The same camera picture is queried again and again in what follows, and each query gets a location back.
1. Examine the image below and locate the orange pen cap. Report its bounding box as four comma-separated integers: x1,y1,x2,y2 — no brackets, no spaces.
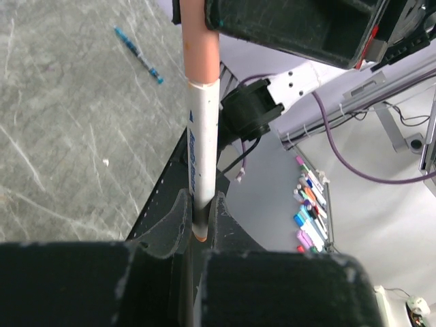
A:
180,0,220,84

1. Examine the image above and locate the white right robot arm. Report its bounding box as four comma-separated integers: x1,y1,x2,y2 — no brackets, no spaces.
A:
172,1,435,146

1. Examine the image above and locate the white pen orange end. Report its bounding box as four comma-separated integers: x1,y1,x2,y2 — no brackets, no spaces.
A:
187,80,220,242

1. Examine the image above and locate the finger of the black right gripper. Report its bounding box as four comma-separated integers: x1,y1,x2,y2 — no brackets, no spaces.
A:
172,0,181,25
205,0,388,68

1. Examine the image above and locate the pile of coloured markers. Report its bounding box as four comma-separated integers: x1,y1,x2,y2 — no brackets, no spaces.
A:
292,155,334,253

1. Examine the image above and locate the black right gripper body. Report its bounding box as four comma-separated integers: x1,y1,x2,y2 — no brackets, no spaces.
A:
354,1,435,70

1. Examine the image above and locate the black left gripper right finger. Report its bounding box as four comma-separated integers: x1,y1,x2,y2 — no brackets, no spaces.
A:
202,192,378,326

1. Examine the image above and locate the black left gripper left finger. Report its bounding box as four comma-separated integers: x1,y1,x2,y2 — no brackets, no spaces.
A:
1,190,191,326

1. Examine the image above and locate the blue pen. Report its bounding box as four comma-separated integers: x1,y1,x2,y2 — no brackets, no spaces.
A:
114,25,164,84

